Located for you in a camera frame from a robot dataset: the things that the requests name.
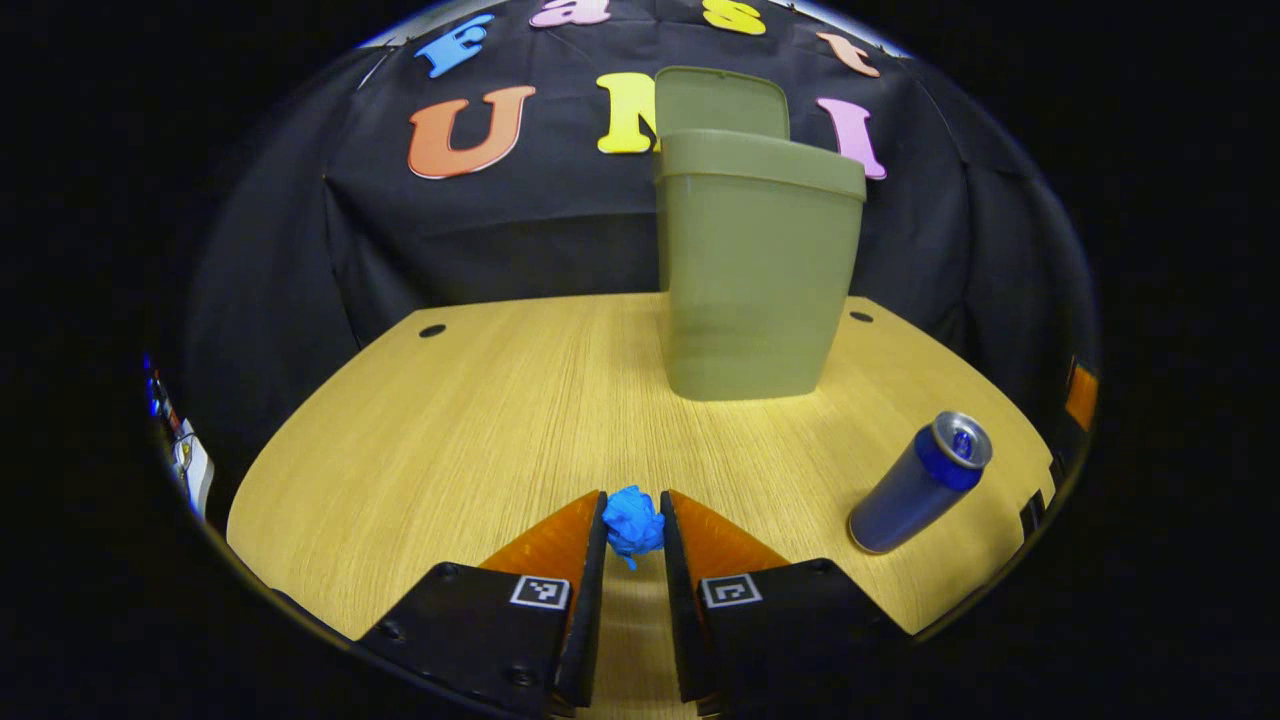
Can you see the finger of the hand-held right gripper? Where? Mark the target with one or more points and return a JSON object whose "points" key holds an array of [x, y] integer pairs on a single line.
{"points": [[1033, 515], [1082, 395]]}

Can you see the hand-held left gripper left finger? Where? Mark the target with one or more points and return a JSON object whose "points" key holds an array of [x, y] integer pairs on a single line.
{"points": [[590, 600]]}

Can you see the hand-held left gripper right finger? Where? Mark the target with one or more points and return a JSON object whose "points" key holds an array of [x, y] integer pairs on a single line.
{"points": [[680, 610]]}

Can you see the blue paper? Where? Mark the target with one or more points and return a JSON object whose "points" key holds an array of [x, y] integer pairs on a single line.
{"points": [[632, 522]]}

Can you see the blue pop can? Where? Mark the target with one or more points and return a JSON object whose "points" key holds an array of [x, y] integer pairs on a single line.
{"points": [[910, 490]]}

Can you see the green desktop garbage bin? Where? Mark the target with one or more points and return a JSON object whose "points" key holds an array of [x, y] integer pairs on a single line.
{"points": [[755, 270]]}

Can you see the white side table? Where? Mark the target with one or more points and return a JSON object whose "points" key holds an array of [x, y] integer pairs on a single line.
{"points": [[195, 465]]}

